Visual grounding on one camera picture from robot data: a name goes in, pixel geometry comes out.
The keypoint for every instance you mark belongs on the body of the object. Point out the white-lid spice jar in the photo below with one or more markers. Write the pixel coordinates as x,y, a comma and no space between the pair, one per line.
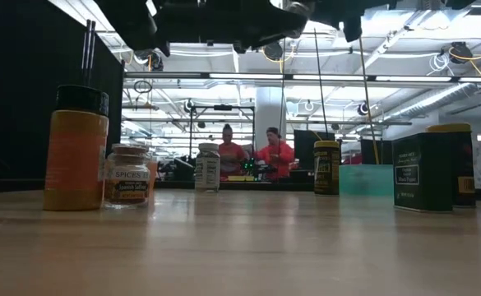
207,168

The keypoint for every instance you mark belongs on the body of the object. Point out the yellow-lid black spice can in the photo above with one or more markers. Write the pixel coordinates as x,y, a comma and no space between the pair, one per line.
464,164
327,168

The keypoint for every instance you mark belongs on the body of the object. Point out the black curtain partition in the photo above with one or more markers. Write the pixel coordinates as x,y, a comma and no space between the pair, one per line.
18,103

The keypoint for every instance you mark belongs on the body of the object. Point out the person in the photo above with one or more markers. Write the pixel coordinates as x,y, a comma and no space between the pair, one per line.
229,156
277,156

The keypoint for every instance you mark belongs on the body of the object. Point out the black-lid orange spice jar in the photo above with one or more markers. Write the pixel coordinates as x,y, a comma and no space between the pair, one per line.
75,164

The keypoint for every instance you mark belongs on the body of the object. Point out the silver ventilation duct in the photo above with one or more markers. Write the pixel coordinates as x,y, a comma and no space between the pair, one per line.
429,103

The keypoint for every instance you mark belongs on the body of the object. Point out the black monitor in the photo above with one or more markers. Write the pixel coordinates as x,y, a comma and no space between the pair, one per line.
306,148

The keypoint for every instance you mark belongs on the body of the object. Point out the small glass saffron jar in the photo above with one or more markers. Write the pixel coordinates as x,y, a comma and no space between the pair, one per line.
127,181

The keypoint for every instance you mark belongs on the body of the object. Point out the dark green pepper tin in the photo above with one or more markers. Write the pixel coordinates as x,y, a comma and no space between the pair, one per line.
423,172

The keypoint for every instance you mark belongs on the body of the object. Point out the black aluminium table frame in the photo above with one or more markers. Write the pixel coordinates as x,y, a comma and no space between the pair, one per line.
265,186

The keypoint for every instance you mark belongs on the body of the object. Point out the black background partition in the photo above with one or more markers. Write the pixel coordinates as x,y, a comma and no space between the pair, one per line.
384,152

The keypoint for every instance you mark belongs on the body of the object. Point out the black background robot arm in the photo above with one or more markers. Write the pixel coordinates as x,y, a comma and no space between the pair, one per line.
250,165

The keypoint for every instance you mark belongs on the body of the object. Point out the long LED light bar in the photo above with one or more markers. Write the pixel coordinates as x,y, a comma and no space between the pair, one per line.
244,76

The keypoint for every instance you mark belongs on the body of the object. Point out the yellow flat object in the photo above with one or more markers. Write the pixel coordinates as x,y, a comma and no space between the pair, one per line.
240,178

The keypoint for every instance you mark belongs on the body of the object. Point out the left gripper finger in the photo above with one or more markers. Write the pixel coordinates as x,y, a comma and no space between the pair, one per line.
353,29

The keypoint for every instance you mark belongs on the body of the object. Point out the teal plastic bin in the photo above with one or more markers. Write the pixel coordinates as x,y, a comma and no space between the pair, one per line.
365,181

